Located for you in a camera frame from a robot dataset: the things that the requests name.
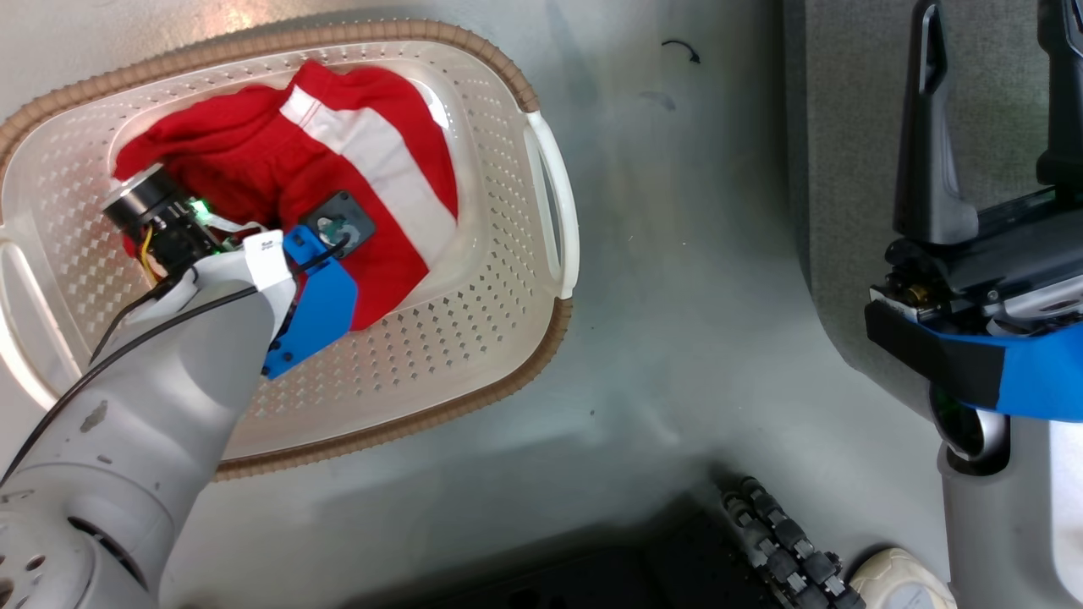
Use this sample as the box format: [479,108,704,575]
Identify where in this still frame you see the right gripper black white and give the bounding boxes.
[868,0,1083,341]

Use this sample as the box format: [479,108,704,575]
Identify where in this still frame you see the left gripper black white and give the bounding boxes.
[102,163,248,282]

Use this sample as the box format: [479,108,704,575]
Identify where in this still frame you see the red and white shirt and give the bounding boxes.
[113,59,460,333]

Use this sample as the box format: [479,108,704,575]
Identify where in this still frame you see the grey fabric sofa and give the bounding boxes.
[782,0,1083,424]

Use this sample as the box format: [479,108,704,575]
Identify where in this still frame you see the white perforated laundry basket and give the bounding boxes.
[0,19,581,484]

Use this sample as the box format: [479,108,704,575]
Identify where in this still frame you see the black omni wheel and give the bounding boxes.
[717,476,866,609]

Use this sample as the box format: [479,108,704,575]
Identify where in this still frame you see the white rounded base cover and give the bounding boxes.
[849,547,959,609]

